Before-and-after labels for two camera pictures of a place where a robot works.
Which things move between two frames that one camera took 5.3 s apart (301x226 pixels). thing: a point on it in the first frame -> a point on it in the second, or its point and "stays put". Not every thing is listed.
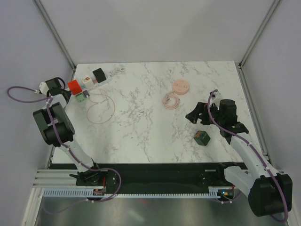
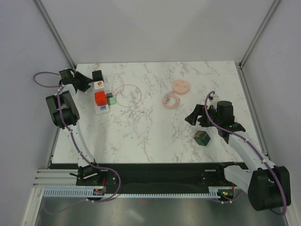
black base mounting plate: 142,175 stays put
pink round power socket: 181,87 stays put
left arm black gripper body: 68,93 -> 73,80
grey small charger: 86,92 -> 109,95
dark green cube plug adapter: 201,138 stays put
